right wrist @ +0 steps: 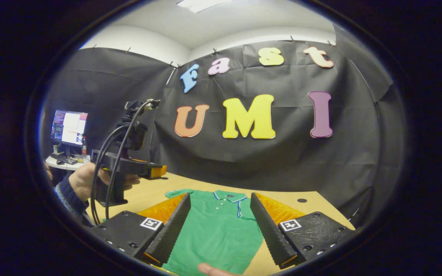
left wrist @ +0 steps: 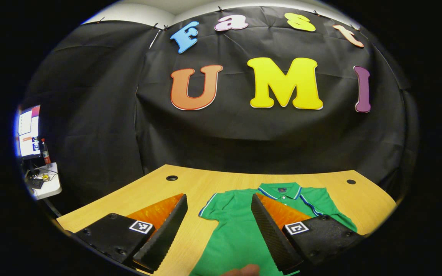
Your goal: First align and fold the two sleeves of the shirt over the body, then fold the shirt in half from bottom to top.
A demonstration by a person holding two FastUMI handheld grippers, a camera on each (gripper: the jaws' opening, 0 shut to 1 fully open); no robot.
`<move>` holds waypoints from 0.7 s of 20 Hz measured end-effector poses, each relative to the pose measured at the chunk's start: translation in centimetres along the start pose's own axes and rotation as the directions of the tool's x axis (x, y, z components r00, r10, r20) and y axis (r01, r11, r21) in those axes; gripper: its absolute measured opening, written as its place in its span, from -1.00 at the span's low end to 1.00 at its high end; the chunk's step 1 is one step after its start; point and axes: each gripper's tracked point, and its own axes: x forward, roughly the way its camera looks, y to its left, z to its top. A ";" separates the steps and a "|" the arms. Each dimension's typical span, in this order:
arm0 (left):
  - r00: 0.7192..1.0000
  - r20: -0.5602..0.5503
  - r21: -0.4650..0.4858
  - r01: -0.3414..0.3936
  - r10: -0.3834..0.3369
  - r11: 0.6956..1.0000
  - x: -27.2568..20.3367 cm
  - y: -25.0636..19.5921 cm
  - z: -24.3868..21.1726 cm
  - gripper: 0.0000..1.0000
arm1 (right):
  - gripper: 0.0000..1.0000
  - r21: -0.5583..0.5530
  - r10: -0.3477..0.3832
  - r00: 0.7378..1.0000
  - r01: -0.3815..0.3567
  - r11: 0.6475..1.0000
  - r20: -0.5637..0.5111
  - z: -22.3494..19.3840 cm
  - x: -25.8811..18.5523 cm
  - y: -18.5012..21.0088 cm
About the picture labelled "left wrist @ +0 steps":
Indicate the black backdrop cloth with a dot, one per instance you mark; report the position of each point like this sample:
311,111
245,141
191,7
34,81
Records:
244,138

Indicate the computer monitor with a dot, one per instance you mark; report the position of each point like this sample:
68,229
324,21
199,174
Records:
29,132

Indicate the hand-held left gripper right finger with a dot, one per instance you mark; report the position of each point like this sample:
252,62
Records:
271,234

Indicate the black keyboard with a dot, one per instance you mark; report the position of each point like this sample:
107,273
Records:
37,183

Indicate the small yellow object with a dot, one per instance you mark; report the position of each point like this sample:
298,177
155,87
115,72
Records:
46,177

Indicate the red drink bottle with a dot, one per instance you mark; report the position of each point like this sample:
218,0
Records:
45,153

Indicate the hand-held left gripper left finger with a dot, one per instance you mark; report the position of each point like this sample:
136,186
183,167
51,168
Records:
167,234

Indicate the white side table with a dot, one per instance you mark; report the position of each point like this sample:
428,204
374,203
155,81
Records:
52,184

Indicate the green T-shirt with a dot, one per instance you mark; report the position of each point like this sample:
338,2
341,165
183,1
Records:
236,237

